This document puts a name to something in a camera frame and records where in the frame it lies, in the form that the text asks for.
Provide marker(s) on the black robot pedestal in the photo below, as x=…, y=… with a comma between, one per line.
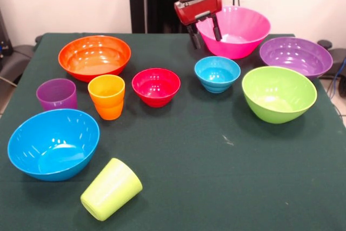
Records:
x=138, y=3

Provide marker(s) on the large orange-red bowl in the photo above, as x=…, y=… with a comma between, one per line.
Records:
x=94, y=55

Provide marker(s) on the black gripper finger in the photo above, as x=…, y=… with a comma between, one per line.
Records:
x=195, y=37
x=217, y=29

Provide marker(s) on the small blue bowl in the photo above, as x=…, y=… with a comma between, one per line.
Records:
x=217, y=75

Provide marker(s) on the small red-pink bowl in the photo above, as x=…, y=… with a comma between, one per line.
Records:
x=156, y=87

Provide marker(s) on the large pink bowl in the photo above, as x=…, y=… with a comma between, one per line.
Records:
x=238, y=41

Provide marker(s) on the large purple bowl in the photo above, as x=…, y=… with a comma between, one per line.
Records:
x=296, y=55

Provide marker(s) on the green cup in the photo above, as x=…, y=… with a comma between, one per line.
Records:
x=109, y=191

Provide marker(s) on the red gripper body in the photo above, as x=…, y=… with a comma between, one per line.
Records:
x=198, y=7

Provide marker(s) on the orange cup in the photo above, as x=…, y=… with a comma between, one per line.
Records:
x=106, y=101

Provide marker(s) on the purple cup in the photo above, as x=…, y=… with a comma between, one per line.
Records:
x=56, y=95

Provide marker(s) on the large green bowl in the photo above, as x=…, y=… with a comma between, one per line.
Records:
x=278, y=95

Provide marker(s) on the dark green tablecloth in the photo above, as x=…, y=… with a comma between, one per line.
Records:
x=189, y=160

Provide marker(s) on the large blue bowl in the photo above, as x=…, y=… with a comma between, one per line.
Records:
x=54, y=144

